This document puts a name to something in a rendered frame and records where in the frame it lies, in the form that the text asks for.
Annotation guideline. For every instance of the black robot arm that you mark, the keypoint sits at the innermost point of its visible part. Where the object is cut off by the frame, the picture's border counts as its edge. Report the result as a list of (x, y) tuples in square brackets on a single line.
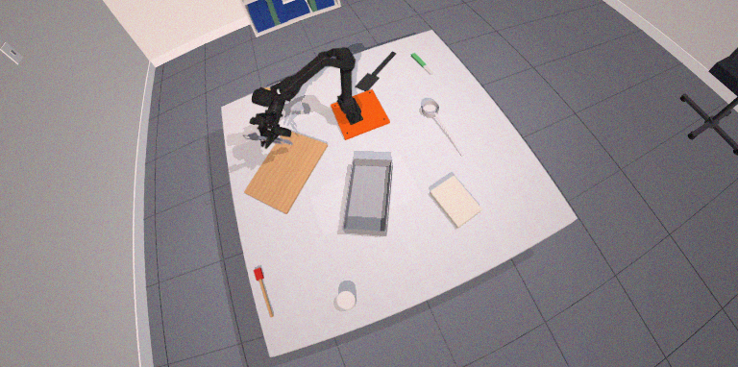
[(290, 86)]

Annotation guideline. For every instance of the black spatula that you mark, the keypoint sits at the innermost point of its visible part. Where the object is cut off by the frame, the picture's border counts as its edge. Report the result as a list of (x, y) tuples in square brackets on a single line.
[(370, 79)]

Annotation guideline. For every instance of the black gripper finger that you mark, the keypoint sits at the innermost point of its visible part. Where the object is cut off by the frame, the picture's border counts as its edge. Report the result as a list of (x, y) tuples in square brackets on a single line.
[(263, 133), (270, 138)]

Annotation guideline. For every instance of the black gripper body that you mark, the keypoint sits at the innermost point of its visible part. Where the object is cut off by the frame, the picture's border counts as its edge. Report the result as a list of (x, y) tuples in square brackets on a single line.
[(276, 129)]

